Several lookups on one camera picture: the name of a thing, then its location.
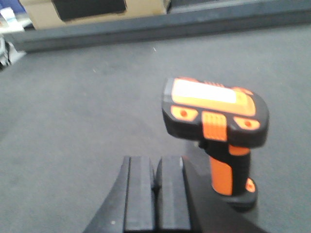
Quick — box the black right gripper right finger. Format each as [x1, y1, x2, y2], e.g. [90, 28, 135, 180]
[156, 156, 264, 233]

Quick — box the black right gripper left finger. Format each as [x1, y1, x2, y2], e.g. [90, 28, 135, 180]
[84, 156, 155, 233]

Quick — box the orange black barcode scanner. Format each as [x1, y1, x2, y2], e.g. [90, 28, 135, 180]
[161, 77, 269, 211]

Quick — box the large brown cardboard box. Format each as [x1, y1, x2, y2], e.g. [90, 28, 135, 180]
[20, 0, 171, 29]

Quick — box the grey conveyor rear rail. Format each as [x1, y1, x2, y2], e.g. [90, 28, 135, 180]
[4, 0, 311, 52]

